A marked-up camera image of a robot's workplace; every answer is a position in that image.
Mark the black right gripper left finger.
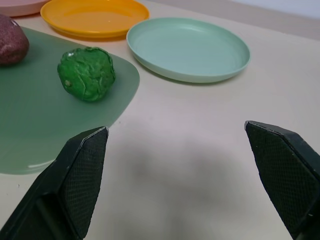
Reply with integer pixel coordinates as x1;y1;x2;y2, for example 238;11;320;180
0;126;110;240

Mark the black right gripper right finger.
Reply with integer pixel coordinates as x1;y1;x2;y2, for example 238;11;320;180
244;120;320;240

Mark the green toy cabbage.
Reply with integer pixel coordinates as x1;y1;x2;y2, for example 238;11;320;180
56;46;117;103

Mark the dark red fruit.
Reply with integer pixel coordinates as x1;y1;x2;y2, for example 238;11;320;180
0;13;30;68

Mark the light green plate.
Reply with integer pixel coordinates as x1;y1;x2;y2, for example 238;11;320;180
126;17;251;84

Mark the yellow plate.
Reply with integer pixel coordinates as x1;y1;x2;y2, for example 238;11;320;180
40;0;151;42

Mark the pink plate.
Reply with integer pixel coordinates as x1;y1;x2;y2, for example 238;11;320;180
0;0;52;18

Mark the green cutting mat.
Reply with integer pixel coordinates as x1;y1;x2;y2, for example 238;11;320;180
0;26;141;175

